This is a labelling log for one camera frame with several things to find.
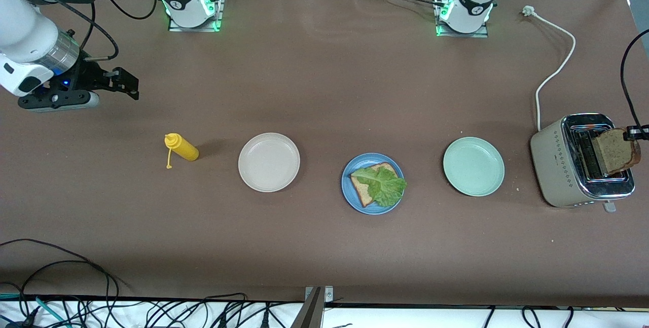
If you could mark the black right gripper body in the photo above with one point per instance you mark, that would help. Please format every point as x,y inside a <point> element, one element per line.
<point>87,76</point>

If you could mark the brown bread slice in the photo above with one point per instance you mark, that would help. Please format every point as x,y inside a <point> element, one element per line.
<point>616,150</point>
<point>362,193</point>

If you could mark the yellow squeeze sauce bottle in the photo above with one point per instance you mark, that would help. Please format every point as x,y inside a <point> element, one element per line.
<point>185,150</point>

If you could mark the green lettuce leaf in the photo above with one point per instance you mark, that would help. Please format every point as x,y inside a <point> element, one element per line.
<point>388,188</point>

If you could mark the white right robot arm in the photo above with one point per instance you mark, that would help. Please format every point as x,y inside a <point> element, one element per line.
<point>30,29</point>

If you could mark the beige round plate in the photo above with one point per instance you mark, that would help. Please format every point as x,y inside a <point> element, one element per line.
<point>268,162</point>

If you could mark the green round plate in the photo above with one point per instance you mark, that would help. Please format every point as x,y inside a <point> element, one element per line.
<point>473,167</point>

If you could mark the blue round plate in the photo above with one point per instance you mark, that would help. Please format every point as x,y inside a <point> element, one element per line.
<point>377,210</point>

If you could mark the beige and chrome toaster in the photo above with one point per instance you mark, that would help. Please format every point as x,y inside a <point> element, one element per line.
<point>552,166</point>

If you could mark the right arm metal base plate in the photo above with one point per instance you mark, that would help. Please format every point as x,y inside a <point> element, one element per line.
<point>220,11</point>

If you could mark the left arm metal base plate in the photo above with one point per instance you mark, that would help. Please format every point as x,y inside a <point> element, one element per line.
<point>481,34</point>

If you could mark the metal table edge bracket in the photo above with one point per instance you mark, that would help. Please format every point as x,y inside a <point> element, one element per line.
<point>314,310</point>

